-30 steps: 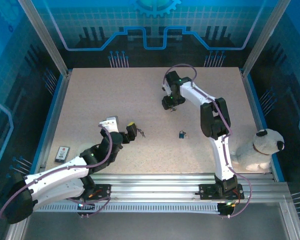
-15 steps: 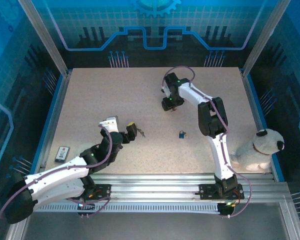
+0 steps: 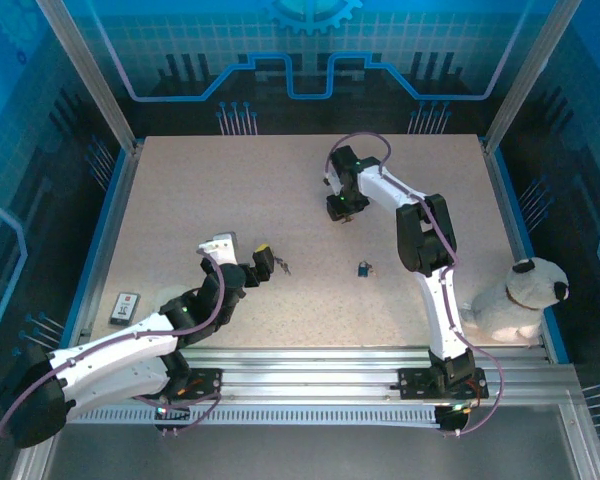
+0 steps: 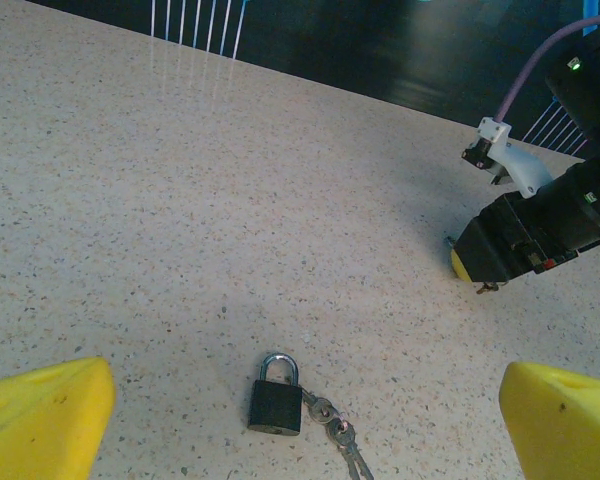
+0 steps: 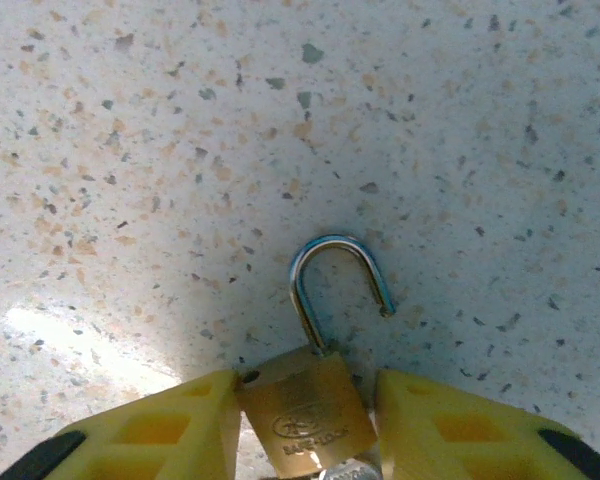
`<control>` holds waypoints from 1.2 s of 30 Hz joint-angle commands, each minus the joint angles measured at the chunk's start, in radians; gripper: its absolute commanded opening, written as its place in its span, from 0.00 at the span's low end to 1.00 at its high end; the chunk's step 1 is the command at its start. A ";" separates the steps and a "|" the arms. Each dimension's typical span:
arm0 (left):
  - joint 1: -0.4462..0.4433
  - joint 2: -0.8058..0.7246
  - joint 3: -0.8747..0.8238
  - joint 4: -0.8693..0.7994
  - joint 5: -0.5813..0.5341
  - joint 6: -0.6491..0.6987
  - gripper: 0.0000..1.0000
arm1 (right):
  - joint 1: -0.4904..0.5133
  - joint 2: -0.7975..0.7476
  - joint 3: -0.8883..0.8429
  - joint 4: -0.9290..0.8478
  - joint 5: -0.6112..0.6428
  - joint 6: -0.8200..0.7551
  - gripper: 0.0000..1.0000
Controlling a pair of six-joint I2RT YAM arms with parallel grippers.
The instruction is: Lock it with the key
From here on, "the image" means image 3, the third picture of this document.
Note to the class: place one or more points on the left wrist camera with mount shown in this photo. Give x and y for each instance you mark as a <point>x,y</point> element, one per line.
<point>222,245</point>

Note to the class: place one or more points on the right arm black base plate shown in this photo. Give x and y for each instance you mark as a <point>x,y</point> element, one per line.
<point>415,382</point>

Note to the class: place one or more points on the black controller box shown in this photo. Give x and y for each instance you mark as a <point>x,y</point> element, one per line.
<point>172,411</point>
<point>452,420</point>

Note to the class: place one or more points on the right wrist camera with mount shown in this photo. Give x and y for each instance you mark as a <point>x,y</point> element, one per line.
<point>331,182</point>

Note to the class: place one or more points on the aluminium frame post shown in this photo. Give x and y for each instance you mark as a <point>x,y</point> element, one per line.
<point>530,75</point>
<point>90,80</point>

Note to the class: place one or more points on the blue padlock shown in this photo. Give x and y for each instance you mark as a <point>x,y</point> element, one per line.
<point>363,270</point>

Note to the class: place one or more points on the white plush dog toy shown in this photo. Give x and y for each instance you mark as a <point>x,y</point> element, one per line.
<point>525,300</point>

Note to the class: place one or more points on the aluminium table side rail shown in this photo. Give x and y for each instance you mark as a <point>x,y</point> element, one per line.
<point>119,210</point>
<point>502,210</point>

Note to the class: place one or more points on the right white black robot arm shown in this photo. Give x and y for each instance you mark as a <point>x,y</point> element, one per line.
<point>442,310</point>

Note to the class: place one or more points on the brass padlock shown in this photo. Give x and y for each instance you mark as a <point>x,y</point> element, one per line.
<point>349,219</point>

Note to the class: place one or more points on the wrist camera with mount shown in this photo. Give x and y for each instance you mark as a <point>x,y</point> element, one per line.
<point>331,182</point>
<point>222,245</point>

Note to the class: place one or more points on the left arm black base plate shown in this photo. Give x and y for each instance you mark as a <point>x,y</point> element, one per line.
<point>207,382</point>

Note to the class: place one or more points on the grey metal panel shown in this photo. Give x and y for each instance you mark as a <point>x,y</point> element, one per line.
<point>305,455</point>

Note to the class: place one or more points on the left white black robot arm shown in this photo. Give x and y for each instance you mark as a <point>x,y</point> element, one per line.
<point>115,350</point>

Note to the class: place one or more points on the aluminium mounting rail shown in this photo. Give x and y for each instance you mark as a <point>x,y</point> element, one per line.
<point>305,370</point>

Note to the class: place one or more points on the blue table edge strip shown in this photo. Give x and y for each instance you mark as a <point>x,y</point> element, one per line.
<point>514,210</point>
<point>105,212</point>

